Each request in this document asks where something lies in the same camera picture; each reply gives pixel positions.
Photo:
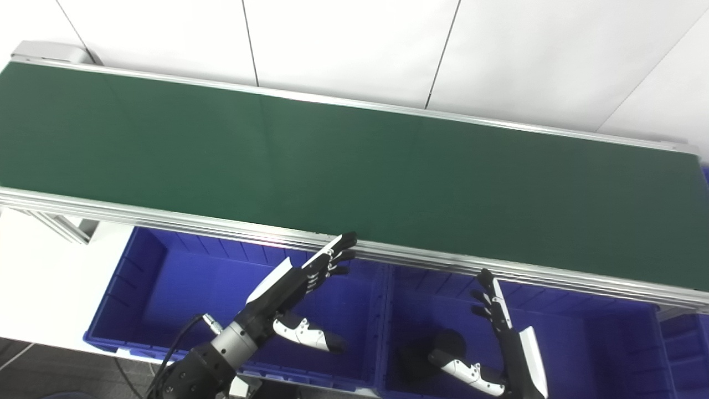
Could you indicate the black cylinder block part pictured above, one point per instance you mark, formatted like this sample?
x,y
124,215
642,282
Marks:
x,y
421,360

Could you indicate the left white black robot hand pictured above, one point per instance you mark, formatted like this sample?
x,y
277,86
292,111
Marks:
x,y
277,299

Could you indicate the green conveyor belt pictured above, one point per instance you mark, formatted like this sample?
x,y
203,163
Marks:
x,y
332,166

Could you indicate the grey conveyor end housing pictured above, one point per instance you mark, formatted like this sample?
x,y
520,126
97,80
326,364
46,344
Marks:
x,y
50,51

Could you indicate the blue plastic bin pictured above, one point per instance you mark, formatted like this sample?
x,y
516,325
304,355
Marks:
x,y
166,299
598,343
687,354

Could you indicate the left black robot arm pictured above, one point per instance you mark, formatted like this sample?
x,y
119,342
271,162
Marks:
x,y
205,371

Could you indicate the white power adapter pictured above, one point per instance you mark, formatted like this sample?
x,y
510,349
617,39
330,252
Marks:
x,y
243,386

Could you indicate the aluminium conveyor support leg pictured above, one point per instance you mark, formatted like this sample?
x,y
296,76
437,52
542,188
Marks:
x,y
66,227

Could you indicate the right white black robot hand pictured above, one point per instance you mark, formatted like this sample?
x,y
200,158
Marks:
x,y
520,366

